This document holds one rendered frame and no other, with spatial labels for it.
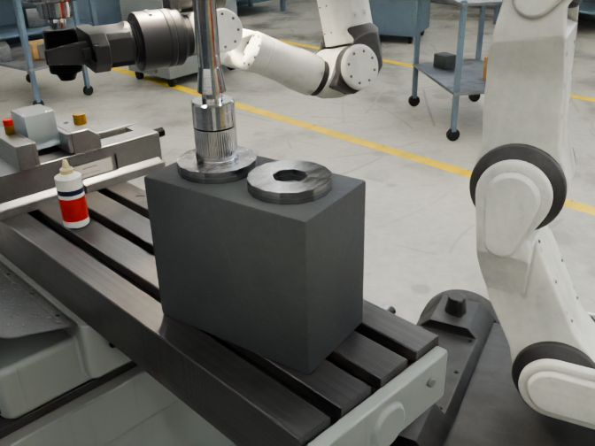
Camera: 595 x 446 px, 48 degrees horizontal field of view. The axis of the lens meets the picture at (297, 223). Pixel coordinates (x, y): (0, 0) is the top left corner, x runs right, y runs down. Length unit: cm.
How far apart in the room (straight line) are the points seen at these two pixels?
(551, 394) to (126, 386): 69
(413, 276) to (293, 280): 212
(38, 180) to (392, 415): 73
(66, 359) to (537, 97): 78
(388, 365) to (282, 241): 19
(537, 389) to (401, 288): 155
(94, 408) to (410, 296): 174
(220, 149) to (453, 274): 216
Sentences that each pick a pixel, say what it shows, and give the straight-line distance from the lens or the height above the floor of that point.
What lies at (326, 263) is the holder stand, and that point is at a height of 109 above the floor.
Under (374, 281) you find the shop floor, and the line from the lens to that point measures 273.
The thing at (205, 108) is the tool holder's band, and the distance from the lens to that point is 72.
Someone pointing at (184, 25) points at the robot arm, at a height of 125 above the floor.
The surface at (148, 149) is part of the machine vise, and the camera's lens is 128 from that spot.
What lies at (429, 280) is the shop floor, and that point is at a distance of 276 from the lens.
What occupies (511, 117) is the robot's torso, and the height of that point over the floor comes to 112.
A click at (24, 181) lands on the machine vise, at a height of 101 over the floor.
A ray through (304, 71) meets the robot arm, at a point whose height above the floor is 116.
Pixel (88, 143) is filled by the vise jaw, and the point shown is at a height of 105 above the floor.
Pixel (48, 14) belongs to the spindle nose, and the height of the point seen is 129.
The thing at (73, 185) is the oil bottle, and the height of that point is 104.
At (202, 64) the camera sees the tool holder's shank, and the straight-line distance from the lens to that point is 72.
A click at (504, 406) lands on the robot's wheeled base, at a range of 133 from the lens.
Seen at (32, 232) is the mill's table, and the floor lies 97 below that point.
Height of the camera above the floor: 144
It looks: 27 degrees down
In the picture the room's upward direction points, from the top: 2 degrees counter-clockwise
